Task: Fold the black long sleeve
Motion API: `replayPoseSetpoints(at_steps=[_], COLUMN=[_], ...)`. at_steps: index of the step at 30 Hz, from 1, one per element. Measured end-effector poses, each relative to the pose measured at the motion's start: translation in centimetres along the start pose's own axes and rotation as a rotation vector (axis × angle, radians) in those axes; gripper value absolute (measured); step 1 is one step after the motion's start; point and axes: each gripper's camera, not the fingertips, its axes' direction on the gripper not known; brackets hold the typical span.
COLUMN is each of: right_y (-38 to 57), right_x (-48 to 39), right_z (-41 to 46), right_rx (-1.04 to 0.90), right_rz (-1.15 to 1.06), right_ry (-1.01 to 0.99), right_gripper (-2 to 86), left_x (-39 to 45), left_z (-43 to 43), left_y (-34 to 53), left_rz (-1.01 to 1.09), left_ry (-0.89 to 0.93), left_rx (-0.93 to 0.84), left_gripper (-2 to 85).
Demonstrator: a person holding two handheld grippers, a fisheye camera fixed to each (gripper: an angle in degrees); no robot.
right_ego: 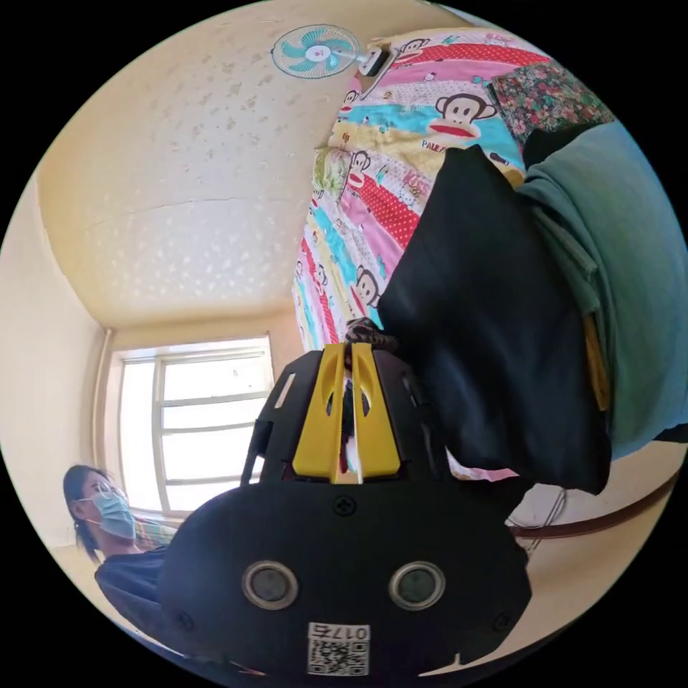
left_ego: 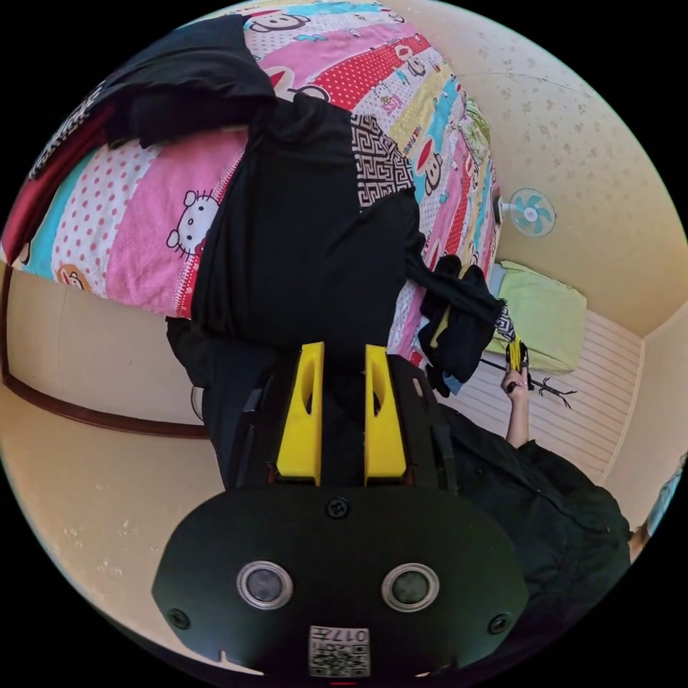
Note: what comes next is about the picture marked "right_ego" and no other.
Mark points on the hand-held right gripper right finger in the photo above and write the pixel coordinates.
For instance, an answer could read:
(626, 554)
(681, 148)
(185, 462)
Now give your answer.
(382, 430)

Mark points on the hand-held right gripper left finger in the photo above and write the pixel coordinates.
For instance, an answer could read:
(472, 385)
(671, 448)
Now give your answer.
(314, 430)

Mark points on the black long sleeve shirt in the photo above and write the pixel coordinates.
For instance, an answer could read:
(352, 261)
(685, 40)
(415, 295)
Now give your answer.
(494, 322)

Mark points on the person's body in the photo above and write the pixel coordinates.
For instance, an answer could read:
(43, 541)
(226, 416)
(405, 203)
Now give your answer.
(131, 580)

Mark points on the bed with cartoon printed sheet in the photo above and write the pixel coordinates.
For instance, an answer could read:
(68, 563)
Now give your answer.
(387, 177)

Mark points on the pile of clothes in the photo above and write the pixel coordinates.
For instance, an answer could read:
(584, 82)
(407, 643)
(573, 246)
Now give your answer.
(623, 242)

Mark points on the window with white frame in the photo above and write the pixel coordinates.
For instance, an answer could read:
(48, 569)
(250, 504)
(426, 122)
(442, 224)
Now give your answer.
(209, 424)

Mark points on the wall fan with teal blades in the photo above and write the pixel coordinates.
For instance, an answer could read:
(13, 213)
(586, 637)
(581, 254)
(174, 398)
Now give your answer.
(314, 52)

